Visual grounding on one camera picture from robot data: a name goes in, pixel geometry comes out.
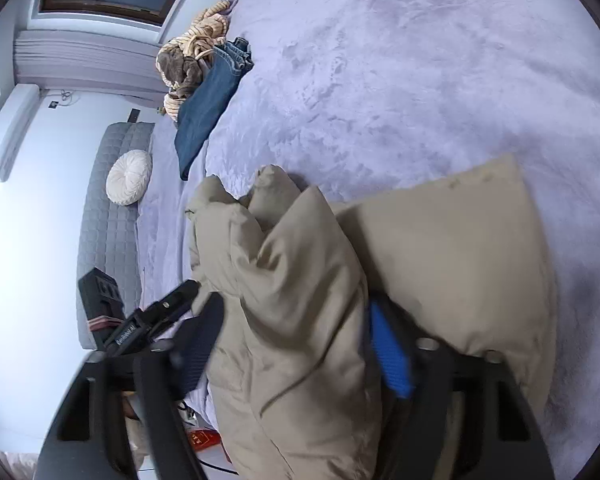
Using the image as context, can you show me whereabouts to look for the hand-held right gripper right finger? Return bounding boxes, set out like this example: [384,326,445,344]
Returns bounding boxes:
[367,300,556,480]

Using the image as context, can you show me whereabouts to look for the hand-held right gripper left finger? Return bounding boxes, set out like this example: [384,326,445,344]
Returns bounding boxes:
[35,291,226,480]

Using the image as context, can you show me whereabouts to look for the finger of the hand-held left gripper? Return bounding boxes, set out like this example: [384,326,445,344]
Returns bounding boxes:
[139,279,202,335]

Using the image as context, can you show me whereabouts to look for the beige puffer jacket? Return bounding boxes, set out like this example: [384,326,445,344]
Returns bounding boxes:
[185,154,558,480]

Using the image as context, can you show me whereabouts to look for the grey quilted headboard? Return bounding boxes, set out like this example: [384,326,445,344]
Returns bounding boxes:
[76,121,156,351]

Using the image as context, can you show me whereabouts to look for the red box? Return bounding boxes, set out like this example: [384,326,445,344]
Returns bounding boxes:
[187,427,231,462]

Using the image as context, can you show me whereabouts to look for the white round pillow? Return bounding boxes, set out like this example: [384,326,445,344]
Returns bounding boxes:
[106,150,153,207]

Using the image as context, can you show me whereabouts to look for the blue jeans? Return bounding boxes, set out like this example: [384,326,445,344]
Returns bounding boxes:
[174,37,255,182]

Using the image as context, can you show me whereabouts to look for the white air conditioner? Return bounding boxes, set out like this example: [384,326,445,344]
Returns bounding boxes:
[0,84,42,182]

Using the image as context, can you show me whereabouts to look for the tan and brown fuzzy garment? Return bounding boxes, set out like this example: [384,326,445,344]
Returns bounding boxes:
[155,0,231,121]

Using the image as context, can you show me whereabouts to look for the lilac plush blanket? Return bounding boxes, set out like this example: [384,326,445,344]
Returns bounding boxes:
[135,0,600,480]

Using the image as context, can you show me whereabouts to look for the wall socket with cable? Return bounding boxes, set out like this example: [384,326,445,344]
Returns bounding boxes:
[46,90,79,110]

